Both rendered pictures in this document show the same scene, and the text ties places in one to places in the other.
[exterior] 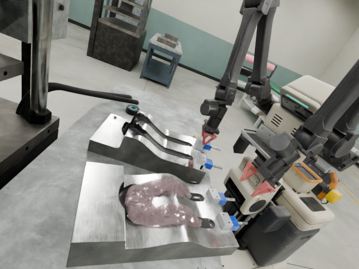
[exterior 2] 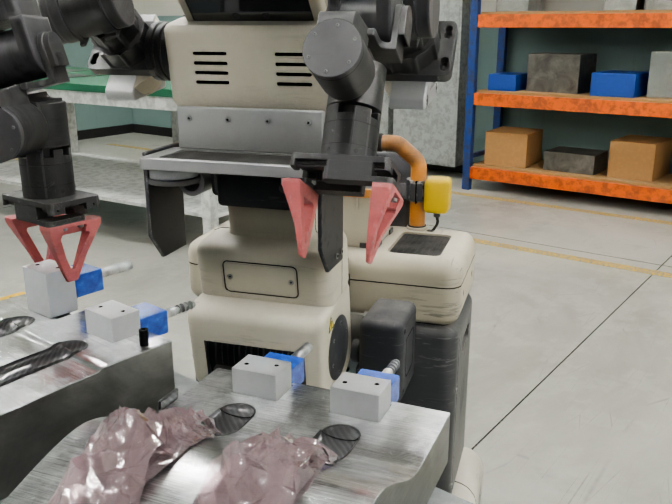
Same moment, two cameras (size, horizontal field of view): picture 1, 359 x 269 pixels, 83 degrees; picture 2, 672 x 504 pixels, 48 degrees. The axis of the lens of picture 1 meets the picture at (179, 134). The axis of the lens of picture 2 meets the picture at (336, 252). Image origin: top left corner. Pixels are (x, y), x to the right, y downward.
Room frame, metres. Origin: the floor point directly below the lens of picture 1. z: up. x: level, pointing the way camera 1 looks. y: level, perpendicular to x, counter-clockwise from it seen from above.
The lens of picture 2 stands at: (0.04, 0.18, 1.21)
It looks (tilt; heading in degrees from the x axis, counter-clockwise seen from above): 17 degrees down; 319
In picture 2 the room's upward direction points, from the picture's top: straight up
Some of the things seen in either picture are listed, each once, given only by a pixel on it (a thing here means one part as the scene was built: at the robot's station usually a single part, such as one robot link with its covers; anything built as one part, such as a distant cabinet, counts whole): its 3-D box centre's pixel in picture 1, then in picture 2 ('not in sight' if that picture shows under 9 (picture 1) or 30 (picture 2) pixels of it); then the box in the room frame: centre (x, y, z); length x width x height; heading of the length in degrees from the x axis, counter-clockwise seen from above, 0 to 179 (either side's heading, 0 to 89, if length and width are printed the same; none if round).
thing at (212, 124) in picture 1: (213, 121); (47, 178); (0.90, -0.12, 1.05); 0.10 x 0.07 x 0.07; 11
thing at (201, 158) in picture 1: (209, 164); (149, 319); (0.79, -0.18, 0.89); 0.13 x 0.05 x 0.05; 100
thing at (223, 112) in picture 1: (218, 110); (38, 124); (0.89, -0.12, 1.11); 0.07 x 0.06 x 0.07; 133
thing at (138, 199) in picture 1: (166, 199); (183, 478); (0.48, -0.05, 0.90); 0.26 x 0.18 x 0.08; 117
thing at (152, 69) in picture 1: (163, 55); not in sight; (5.19, 1.18, 0.46); 1.90 x 0.70 x 0.92; 13
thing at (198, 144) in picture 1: (208, 145); (85, 277); (0.90, -0.16, 0.92); 0.13 x 0.05 x 0.05; 101
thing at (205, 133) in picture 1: (207, 135); (61, 240); (0.88, -0.13, 0.97); 0.07 x 0.07 x 0.09; 11
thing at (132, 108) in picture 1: (132, 110); not in sight; (1.11, 0.32, 0.82); 0.08 x 0.08 x 0.04
